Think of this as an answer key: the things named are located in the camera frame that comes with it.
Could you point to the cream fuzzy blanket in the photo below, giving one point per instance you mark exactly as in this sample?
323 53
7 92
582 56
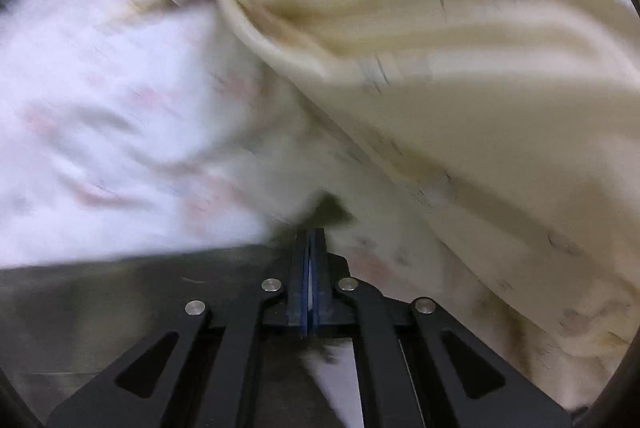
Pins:
450 58

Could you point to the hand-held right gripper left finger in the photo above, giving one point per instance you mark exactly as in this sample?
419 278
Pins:
302 288

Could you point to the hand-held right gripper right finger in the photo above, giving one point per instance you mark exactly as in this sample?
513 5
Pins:
317 288

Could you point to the white floral bed sheet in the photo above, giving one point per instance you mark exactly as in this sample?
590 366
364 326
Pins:
125 133

